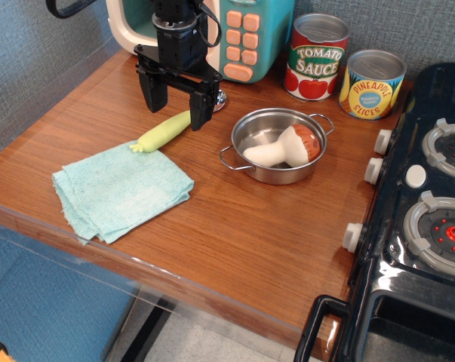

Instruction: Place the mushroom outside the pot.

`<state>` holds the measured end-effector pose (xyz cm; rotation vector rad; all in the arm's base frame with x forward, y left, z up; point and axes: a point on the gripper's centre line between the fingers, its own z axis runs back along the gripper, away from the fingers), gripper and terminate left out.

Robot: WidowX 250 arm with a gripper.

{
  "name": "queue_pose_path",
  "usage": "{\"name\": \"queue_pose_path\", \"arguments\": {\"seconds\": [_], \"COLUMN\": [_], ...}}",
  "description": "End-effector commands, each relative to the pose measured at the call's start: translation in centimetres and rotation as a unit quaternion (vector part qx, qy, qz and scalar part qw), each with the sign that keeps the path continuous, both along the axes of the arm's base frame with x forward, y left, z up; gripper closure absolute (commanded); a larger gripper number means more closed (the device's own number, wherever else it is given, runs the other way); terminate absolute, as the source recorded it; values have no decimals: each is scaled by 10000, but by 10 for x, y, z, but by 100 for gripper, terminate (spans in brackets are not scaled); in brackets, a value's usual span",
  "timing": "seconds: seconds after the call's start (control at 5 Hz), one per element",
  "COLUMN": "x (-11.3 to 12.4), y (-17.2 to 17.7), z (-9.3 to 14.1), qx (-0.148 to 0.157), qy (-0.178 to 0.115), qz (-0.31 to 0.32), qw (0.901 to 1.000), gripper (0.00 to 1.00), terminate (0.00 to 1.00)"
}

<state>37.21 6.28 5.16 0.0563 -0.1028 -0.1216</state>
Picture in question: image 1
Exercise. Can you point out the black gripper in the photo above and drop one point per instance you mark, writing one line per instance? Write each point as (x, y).
(179, 60)

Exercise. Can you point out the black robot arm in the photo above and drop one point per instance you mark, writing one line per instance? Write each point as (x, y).
(179, 10)

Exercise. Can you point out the light blue napkin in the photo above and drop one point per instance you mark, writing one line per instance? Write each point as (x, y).
(107, 195)

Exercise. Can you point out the plush mushroom toy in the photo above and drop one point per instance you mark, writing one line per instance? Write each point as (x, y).
(296, 146)

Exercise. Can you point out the small silver round object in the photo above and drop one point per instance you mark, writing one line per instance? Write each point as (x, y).
(221, 100)

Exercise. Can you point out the green plush vegetable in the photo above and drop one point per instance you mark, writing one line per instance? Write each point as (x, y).
(162, 134)

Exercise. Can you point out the small steel pot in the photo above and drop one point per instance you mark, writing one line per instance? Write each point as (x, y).
(264, 126)

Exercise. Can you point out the teal toy microwave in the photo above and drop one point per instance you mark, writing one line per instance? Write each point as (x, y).
(253, 33)

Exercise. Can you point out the tomato sauce can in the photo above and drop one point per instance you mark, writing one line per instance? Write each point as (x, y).
(318, 45)

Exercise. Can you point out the pineapple slices can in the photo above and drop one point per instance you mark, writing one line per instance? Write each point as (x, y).
(372, 81)

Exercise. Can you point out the black toy stove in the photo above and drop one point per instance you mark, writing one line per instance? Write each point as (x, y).
(401, 304)

